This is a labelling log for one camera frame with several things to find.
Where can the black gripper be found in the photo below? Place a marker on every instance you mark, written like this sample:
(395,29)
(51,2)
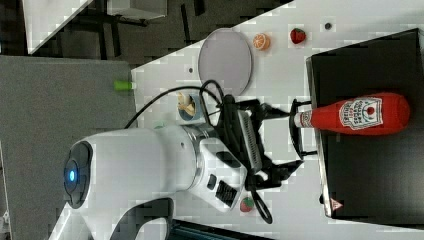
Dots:
(241,122)

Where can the red ketchup bottle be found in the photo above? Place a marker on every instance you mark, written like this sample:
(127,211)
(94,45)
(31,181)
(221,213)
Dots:
(372,115)

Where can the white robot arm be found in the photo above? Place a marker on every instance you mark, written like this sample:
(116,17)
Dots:
(118,185)

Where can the black toaster oven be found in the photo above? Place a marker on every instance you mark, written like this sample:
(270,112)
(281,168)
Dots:
(370,179)

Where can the toy strawberry with leaves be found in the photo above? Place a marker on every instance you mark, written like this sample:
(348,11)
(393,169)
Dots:
(246,205)

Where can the blue bowl with chips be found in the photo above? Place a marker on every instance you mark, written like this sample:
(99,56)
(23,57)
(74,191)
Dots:
(189,107)

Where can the round grey plate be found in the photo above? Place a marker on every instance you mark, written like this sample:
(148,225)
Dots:
(225,57)

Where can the orange slice toy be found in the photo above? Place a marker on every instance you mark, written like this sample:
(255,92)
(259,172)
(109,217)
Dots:
(261,41)

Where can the red toy strawberry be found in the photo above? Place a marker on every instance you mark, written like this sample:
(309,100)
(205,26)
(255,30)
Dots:
(297,36)

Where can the green cylinder object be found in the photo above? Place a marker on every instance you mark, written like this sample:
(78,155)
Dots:
(124,85)

